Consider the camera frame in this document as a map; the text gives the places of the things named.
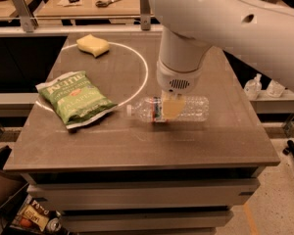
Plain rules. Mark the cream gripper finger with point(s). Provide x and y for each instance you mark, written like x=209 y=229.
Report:
x=172 y=104

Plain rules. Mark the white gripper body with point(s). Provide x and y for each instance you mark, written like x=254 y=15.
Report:
x=176 y=79

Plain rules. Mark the clear plastic water bottle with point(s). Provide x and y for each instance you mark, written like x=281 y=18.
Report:
x=149 y=109

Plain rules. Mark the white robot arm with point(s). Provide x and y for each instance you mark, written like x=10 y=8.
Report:
x=258 y=33

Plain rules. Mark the clear spray bottle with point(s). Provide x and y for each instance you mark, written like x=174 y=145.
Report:
x=275 y=89
x=253 y=87

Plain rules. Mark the yellow sponge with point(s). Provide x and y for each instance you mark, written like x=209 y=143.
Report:
x=93 y=45

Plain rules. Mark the green jalapeno chip bag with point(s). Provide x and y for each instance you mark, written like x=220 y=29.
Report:
x=75 y=99

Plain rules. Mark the grey table drawer cabinet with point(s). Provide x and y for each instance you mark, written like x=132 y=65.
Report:
x=155 y=206

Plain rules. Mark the snack package on floor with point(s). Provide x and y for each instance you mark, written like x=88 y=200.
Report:
x=34 y=212

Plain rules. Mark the brown bin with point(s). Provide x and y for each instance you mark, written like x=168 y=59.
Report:
x=10 y=183

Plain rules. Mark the middle metal bracket post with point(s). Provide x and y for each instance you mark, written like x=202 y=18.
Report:
x=145 y=15

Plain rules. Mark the metal bracket post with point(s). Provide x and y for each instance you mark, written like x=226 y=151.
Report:
x=27 y=19
x=145 y=15

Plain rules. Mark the black handled scissors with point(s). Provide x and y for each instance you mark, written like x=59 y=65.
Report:
x=105 y=4

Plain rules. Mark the left metal bracket post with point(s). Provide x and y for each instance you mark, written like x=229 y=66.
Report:
x=27 y=19

